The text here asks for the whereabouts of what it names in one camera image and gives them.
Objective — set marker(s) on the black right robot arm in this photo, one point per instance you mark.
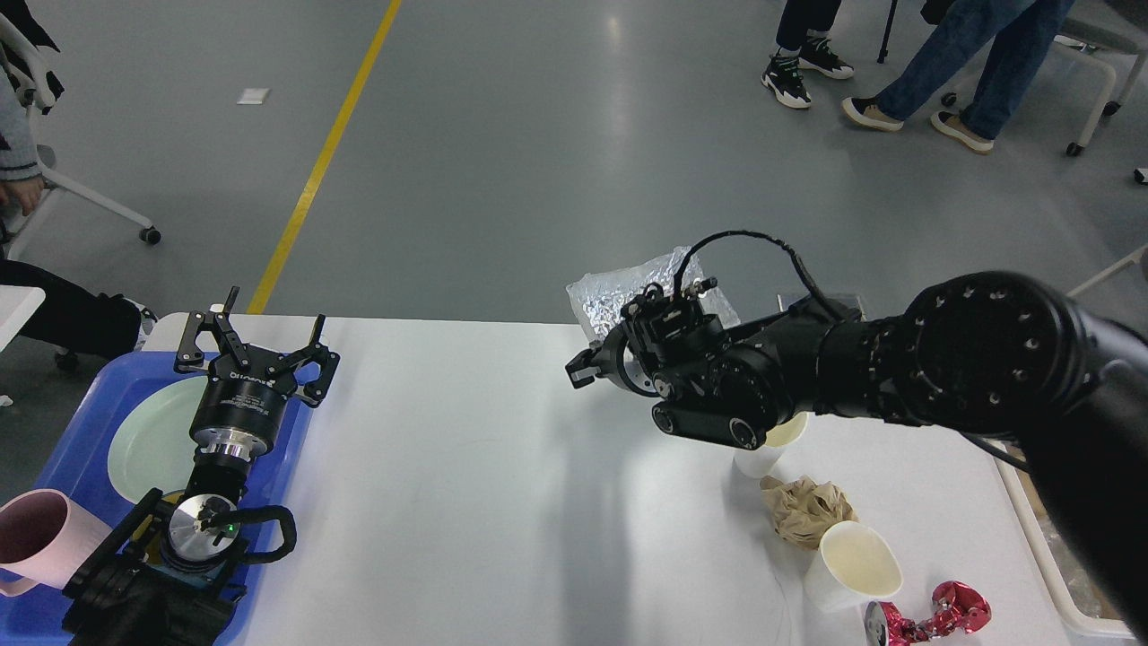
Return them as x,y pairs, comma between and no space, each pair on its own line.
993,356

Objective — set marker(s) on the pink mug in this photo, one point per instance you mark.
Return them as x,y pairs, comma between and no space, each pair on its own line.
45,538

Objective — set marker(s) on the small white side table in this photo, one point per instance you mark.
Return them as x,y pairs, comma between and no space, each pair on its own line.
18,304

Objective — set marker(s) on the crumpled brown napkin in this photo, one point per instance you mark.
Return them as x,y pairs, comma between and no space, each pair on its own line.
802,511

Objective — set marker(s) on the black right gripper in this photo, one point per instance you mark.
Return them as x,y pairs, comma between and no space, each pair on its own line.
613,361

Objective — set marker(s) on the mint green plate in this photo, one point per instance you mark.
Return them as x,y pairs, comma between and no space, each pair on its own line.
152,447

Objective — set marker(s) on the white paper cup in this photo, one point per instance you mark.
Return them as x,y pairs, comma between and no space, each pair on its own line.
757,464
853,565

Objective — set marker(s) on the beige plastic bin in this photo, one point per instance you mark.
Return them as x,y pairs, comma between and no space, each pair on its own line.
1058,569

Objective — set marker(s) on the person in black trousers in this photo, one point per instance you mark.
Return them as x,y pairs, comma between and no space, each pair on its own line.
71,317

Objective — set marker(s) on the white chair at left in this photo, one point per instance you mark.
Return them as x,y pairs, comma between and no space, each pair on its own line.
37,90

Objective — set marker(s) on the foil sheet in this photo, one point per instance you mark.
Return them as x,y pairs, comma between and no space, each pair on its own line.
597,299

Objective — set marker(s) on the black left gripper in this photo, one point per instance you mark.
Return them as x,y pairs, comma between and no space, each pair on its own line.
240,408

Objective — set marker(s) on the red candy wrapper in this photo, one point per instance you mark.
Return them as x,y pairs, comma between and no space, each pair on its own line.
956,608

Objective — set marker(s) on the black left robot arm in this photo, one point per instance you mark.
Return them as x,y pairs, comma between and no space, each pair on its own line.
164,575

